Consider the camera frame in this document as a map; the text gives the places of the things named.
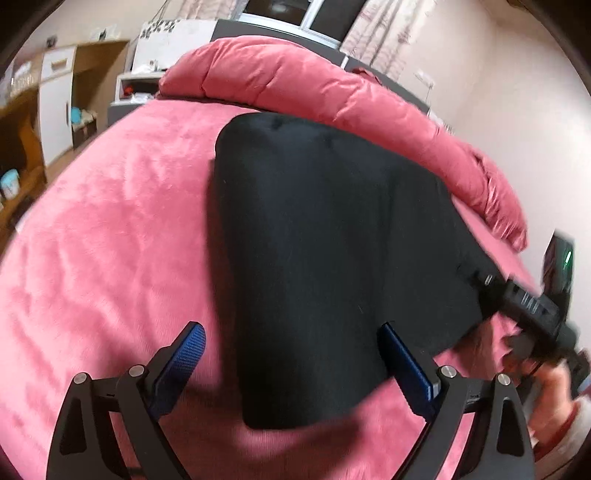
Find window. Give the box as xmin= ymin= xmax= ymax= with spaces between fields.
xmin=240 ymin=0 xmax=365 ymax=43

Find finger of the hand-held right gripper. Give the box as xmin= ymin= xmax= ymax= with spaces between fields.
xmin=470 ymin=270 xmax=509 ymax=320

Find teal tub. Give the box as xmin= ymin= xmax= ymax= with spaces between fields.
xmin=0 ymin=168 xmax=22 ymax=200

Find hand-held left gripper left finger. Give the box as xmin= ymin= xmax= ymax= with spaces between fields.
xmin=46 ymin=322 xmax=207 ymax=480

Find person's right hand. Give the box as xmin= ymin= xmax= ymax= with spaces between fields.
xmin=502 ymin=333 xmax=583 ymax=446

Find floral curtain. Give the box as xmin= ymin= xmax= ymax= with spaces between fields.
xmin=178 ymin=0 xmax=250 ymax=20
xmin=339 ymin=0 xmax=426 ymax=80

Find pink bed sheet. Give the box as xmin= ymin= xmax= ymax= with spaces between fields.
xmin=0 ymin=97 xmax=555 ymax=480

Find wooden wardrobe with white door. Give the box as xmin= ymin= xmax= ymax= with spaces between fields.
xmin=39 ymin=39 xmax=130 ymax=167

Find person's right forearm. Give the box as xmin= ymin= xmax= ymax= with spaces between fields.
xmin=540 ymin=401 xmax=591 ymax=464

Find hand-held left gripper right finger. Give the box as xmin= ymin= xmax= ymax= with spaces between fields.
xmin=376 ymin=322 xmax=536 ymax=480

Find pink duvet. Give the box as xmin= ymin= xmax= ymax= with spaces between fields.
xmin=157 ymin=36 xmax=528 ymax=251

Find wooden desk shelf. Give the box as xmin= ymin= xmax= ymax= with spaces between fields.
xmin=0 ymin=88 xmax=48 ymax=241

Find black pants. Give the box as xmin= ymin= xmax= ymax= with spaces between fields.
xmin=210 ymin=113 xmax=502 ymax=430

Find white nightstand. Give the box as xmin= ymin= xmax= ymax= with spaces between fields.
xmin=108 ymin=21 xmax=222 ymax=121

